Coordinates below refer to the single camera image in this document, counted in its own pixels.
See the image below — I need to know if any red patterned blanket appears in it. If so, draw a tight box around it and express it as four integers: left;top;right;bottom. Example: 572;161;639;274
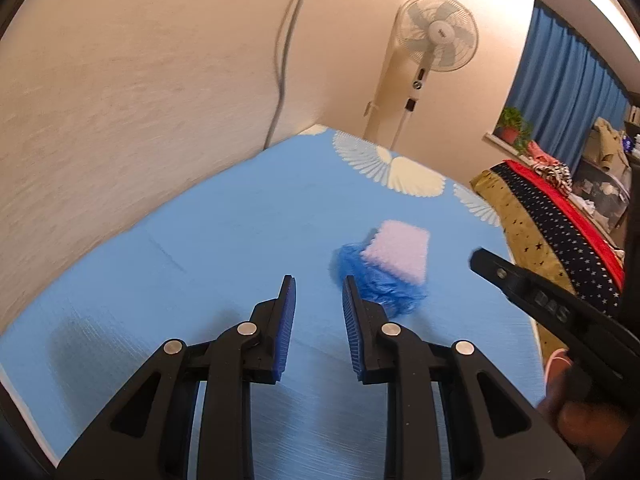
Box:
502;159;626;293

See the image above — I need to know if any white window sill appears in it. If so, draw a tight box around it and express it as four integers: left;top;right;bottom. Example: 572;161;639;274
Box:
482;131;521;153

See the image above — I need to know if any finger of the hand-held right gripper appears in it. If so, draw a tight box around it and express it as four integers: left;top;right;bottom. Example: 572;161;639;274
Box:
469;247;626;376

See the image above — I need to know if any navy star print blanket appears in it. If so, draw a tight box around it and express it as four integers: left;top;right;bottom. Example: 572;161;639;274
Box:
492;162;623;318

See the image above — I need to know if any white bookshelf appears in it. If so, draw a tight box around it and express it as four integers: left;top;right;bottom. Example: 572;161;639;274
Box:
622;105;640;161

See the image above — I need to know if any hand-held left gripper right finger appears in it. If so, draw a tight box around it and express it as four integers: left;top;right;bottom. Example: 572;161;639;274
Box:
341;275;586;480

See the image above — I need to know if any person's right hand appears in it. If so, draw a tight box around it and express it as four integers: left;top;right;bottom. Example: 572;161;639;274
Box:
554;402;632;455

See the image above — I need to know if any potted green plant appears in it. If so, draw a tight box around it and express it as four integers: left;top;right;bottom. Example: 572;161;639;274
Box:
492;106;533;153

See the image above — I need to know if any beige jacket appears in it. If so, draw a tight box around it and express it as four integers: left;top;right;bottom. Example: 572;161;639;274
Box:
592;117;631;176

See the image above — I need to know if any gold star print cloth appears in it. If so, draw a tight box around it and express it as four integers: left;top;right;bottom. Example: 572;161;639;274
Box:
470;170;576;361

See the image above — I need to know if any blue plastic bag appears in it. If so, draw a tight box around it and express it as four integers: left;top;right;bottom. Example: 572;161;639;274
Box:
328;241;430;317

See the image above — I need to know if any grey power cable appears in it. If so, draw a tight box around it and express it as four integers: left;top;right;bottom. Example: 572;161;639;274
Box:
262;0;316;153

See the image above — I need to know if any blue printed mat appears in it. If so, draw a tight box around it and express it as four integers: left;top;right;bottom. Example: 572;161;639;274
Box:
0;127;546;480

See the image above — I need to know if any black white striped cloth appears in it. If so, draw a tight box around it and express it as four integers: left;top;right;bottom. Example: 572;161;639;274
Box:
532;157;573;193

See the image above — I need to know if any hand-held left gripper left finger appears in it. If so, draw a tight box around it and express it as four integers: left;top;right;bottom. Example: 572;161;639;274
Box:
56;274;297;480

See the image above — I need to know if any lavender foam pad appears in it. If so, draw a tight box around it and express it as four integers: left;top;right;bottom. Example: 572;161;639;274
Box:
361;220;431;286

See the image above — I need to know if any translucent storage box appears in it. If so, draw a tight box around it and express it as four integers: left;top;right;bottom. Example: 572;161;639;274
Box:
572;160;628;233

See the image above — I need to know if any white standing fan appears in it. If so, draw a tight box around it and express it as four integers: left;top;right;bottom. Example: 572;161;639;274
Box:
385;0;479;153

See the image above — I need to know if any blue curtain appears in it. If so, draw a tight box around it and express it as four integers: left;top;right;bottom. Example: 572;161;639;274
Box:
507;0;631;146

